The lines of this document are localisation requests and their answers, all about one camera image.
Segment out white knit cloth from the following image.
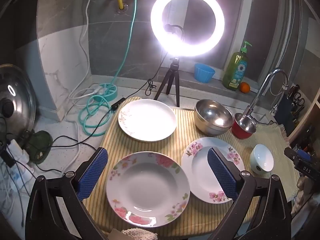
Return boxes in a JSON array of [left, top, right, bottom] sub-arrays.
[[121, 227, 158, 240]]

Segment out small white bowl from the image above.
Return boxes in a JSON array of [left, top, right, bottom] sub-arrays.
[[250, 144, 274, 175]]

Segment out round teal power strip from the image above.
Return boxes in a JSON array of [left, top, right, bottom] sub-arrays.
[[94, 83, 118, 103]]

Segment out yellow striped mat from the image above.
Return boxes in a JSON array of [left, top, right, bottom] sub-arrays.
[[82, 96, 258, 233]]

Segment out person's right hand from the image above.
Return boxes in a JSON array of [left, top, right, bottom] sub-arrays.
[[293, 176, 320, 215]]

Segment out red pot with steel inside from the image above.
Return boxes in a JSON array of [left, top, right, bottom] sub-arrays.
[[231, 113, 258, 140]]

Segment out green dish soap bottle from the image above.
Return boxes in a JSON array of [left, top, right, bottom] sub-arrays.
[[222, 41, 252, 90]]

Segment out black adapter box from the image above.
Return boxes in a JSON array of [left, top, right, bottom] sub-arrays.
[[111, 97, 127, 110]]

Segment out pink floral deep plate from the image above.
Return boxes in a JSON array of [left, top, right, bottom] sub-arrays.
[[181, 137, 245, 204], [106, 151, 190, 228]]

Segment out white ring light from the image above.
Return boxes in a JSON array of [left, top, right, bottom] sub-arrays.
[[150, 0, 225, 57]]

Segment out blue ribbed cup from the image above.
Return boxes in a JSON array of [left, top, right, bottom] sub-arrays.
[[194, 63, 216, 83]]

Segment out light green mat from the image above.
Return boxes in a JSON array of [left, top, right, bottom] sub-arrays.
[[246, 123, 300, 203]]

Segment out white power plug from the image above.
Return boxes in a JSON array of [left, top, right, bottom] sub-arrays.
[[9, 140, 30, 163]]

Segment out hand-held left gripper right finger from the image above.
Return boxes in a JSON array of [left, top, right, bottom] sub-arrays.
[[207, 147, 292, 240]]

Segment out steel pot lid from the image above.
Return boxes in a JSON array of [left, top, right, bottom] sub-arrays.
[[0, 64, 37, 140]]

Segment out chrome faucet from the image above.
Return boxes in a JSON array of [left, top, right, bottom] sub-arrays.
[[237, 68, 289, 133]]

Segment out black tripod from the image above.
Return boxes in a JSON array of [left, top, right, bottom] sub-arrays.
[[154, 57, 182, 107]]

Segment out white plate with gold leaves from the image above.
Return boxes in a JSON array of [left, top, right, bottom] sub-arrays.
[[118, 99, 177, 143]]

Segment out stainless steel bowl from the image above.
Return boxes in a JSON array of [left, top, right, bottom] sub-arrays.
[[194, 99, 234, 136]]

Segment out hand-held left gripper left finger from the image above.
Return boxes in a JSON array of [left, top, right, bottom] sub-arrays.
[[25, 147, 110, 240]]

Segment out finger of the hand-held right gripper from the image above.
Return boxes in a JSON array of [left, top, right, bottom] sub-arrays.
[[284, 147, 300, 166]]

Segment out dark blue knife holder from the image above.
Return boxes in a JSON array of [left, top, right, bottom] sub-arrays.
[[274, 84, 307, 137]]

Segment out black scissors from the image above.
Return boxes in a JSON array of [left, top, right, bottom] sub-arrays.
[[291, 92, 305, 117]]

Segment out teal cable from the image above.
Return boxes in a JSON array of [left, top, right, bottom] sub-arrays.
[[79, 0, 139, 137]]

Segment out black ring light cable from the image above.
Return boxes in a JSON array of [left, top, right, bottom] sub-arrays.
[[145, 52, 166, 97]]

